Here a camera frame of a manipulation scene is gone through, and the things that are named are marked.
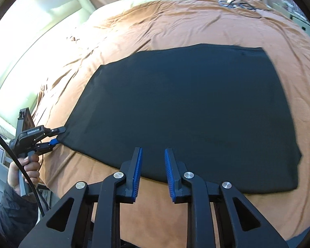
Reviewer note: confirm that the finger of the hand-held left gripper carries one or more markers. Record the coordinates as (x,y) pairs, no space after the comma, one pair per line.
(57,130)
(53,142)

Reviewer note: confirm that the orange-brown blanket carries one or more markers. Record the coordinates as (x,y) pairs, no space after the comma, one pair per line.
(222,23)

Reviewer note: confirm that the person's left hand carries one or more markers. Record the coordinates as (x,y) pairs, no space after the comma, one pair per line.
(25,169)

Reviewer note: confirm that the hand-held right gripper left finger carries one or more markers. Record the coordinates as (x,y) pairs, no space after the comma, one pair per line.
(138,168)

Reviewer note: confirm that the black garment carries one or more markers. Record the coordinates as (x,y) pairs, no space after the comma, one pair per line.
(186,113)

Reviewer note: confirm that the person's left forearm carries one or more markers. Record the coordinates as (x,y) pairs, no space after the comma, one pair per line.
(14,211)

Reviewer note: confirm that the white drawer cabinet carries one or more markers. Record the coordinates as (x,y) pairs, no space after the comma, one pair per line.
(297,18)

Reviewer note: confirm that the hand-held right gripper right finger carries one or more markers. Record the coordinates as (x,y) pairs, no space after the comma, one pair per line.
(169,170)

